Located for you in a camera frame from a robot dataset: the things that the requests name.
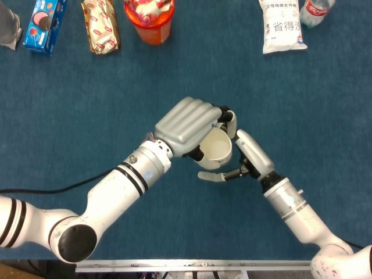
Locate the white printed pouch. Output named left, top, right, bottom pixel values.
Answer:
left=258, top=0, right=309, bottom=55

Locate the clear cola bottle red label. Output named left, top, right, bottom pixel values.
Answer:
left=299, top=0, right=337, bottom=29

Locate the white paper cup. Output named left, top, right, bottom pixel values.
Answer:
left=199, top=128, right=233, bottom=171

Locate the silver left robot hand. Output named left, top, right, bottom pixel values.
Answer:
left=153, top=96, right=238, bottom=171

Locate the blue Oreo cookie box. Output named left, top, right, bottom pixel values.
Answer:
left=23, top=0, right=68, bottom=56

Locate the red white snack packet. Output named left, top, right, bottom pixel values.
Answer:
left=124, top=0, right=174, bottom=26

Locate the aluminium table rail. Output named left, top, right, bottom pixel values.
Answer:
left=74, top=259, right=313, bottom=273

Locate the orange plastic tub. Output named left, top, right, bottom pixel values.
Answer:
left=123, top=0, right=176, bottom=46

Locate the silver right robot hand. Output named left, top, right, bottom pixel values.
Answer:
left=197, top=129, right=276, bottom=183

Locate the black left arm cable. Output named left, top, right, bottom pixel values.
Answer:
left=0, top=170, right=113, bottom=195

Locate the gold red snack bag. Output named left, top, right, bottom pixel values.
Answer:
left=80, top=0, right=121, bottom=55

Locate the blue felt table cloth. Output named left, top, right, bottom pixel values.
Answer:
left=0, top=0, right=372, bottom=261

